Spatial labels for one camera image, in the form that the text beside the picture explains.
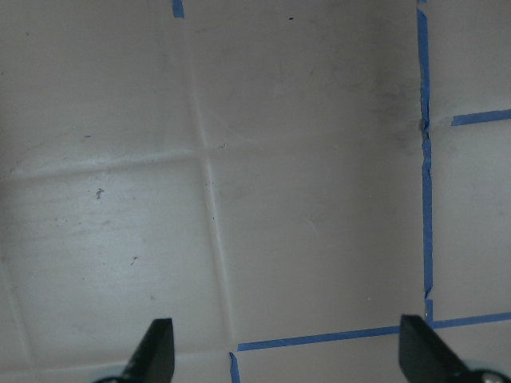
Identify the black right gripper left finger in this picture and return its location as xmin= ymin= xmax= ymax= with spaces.
xmin=117 ymin=318 xmax=175 ymax=383

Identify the brown paper table cover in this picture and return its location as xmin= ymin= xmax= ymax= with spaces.
xmin=1 ymin=1 xmax=510 ymax=382

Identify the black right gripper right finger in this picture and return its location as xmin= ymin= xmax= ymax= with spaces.
xmin=398 ymin=315 xmax=510 ymax=383

